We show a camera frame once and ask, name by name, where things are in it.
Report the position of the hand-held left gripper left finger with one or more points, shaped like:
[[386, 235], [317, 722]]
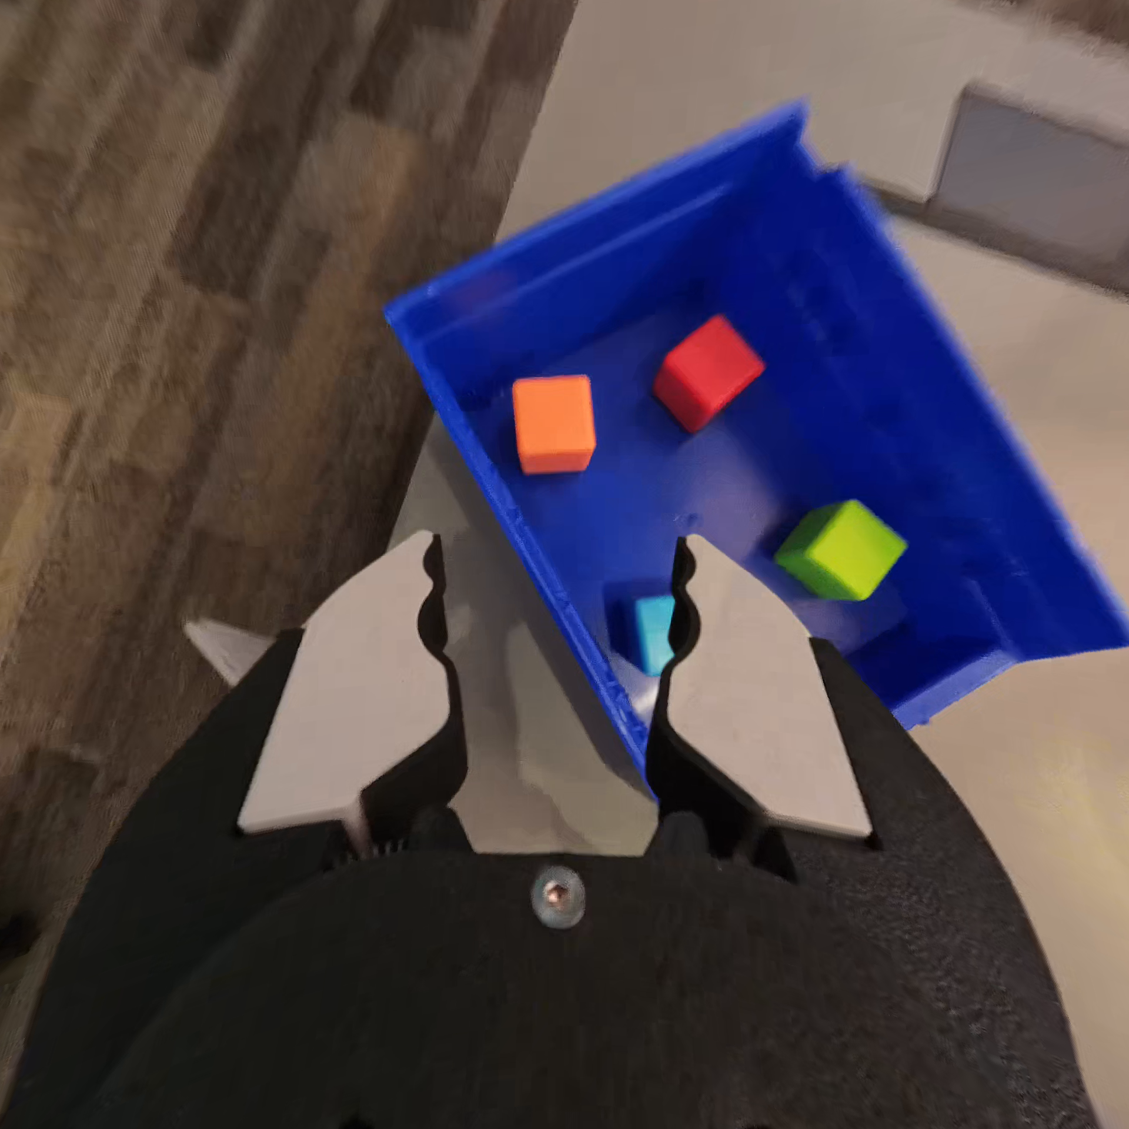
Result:
[[344, 715]]

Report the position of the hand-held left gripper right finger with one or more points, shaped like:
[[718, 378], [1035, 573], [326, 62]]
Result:
[[767, 715]]

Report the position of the teal magnetic cube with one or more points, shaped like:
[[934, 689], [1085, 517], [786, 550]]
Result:
[[649, 636]]

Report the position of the green magnetic cube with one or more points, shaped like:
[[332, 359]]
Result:
[[844, 551]]

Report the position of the red magnetic cube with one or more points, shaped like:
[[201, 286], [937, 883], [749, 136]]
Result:
[[710, 371]]

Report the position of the orange magnetic cube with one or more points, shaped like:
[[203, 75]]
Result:
[[554, 423]]

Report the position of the blue plastic bin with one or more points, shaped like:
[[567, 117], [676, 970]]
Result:
[[794, 282]]

